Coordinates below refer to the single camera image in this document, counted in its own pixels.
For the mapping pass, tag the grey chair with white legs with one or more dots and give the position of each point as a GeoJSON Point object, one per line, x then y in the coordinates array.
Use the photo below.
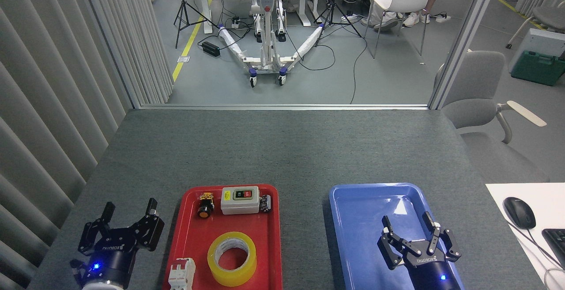
{"type": "Point", "coordinates": [549, 16]}

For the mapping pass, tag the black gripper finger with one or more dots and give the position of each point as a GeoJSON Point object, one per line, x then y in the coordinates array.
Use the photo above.
{"type": "Point", "coordinates": [393, 250]}
{"type": "Point", "coordinates": [95, 232]}
{"type": "Point", "coordinates": [148, 232]}
{"type": "Point", "coordinates": [448, 246]}

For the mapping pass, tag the grey office chair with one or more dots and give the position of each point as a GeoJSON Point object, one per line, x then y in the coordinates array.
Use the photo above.
{"type": "Point", "coordinates": [479, 78]}

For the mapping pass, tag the green tool case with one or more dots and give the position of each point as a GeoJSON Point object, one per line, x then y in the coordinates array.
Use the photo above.
{"type": "Point", "coordinates": [536, 69]}

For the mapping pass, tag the black keyboard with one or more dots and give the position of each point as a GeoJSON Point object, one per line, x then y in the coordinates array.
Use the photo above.
{"type": "Point", "coordinates": [557, 243]}

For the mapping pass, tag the grey metal box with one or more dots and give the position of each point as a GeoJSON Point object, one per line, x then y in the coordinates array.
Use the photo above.
{"type": "Point", "coordinates": [543, 40]}

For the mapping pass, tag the red plastic tray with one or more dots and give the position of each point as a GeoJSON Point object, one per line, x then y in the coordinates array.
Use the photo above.
{"type": "Point", "coordinates": [238, 224]}

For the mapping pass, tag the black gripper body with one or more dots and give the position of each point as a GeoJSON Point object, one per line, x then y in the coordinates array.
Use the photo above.
{"type": "Point", "coordinates": [435, 274]}
{"type": "Point", "coordinates": [112, 254]}

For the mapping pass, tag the black power adapter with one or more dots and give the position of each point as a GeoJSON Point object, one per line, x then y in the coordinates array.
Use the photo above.
{"type": "Point", "coordinates": [211, 49]}

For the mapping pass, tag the grey vertical blinds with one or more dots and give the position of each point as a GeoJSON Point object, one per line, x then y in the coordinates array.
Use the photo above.
{"type": "Point", "coordinates": [53, 82]}

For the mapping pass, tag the yellow tape roll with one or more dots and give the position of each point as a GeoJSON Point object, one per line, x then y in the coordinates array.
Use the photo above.
{"type": "Point", "coordinates": [231, 279]}

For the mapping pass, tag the black tripod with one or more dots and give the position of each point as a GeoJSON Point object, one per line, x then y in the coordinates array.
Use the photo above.
{"type": "Point", "coordinates": [184, 9]}
{"type": "Point", "coordinates": [332, 16]}

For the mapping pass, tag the white power strip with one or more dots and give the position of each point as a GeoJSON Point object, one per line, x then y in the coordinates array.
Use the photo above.
{"type": "Point", "coordinates": [442, 17]}

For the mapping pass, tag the small black terminal block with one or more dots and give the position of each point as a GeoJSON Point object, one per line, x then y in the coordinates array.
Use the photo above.
{"type": "Point", "coordinates": [265, 204]}

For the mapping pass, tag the black orange push button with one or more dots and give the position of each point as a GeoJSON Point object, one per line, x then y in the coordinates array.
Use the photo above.
{"type": "Point", "coordinates": [205, 212]}

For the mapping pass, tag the white circuit breaker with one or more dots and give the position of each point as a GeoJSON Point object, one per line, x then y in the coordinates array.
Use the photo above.
{"type": "Point", "coordinates": [182, 274]}

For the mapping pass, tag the blue plastic tray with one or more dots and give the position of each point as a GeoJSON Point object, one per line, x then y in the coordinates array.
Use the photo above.
{"type": "Point", "coordinates": [362, 219]}

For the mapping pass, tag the silver post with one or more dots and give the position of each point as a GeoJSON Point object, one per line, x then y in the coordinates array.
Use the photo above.
{"type": "Point", "coordinates": [463, 38]}

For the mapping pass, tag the black computer mouse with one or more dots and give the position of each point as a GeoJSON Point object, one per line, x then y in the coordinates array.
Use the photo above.
{"type": "Point", "coordinates": [518, 210]}

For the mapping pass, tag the white side desk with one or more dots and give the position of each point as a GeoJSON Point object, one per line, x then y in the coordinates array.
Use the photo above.
{"type": "Point", "coordinates": [547, 206]}

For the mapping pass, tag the white two-button switch box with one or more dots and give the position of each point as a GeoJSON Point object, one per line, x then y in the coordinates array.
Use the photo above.
{"type": "Point", "coordinates": [239, 205]}

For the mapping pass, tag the white wheeled stand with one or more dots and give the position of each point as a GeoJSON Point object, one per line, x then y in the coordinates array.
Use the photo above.
{"type": "Point", "coordinates": [266, 47]}

